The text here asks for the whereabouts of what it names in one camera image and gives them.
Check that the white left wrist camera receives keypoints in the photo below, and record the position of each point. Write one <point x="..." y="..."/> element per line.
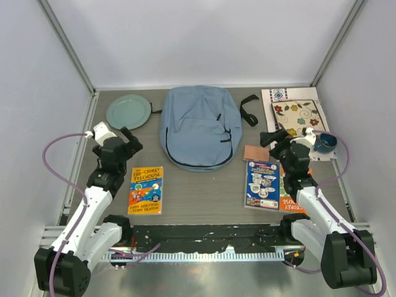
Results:
<point x="100" y="133"/>

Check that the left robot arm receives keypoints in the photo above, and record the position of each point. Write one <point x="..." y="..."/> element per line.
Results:
<point x="66" y="266"/>

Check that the floral square plate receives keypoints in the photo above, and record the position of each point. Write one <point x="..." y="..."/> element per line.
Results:
<point x="295" y="115"/>

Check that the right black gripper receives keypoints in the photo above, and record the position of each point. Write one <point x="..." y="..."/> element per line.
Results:
<point x="268" y="138"/>

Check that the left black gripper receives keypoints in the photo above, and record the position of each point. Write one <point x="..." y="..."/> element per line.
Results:
<point x="133" y="145"/>

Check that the blue illustrated book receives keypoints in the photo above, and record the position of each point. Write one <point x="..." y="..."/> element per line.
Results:
<point x="262" y="189"/>

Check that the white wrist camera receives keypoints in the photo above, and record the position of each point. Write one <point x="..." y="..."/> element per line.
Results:
<point x="100" y="133"/>
<point x="308" y="139"/>

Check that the patterned white placemat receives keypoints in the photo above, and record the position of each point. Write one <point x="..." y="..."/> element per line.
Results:
<point x="286" y="94"/>

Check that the yellow 130-storey treehouse book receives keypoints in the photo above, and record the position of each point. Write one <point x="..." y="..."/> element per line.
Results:
<point x="146" y="191"/>

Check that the slotted cable duct rail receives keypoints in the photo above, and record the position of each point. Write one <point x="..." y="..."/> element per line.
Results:
<point x="227" y="256"/>

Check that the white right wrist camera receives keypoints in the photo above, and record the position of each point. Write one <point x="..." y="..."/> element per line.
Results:
<point x="308" y="139"/>

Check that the orange 78-storey treehouse book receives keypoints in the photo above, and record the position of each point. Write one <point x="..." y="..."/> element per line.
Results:
<point x="287" y="204"/>

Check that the teal round plate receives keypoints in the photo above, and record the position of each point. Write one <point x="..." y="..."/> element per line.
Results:
<point x="130" y="111"/>

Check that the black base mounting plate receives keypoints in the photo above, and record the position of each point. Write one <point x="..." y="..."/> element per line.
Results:
<point x="208" y="239"/>

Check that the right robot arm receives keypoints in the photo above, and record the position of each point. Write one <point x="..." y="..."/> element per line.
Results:
<point x="346" y="254"/>

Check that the dark blue mug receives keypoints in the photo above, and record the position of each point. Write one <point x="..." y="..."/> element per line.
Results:
<point x="325" y="143"/>

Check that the light blue backpack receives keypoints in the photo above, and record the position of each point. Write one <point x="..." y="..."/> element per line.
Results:
<point x="201" y="127"/>

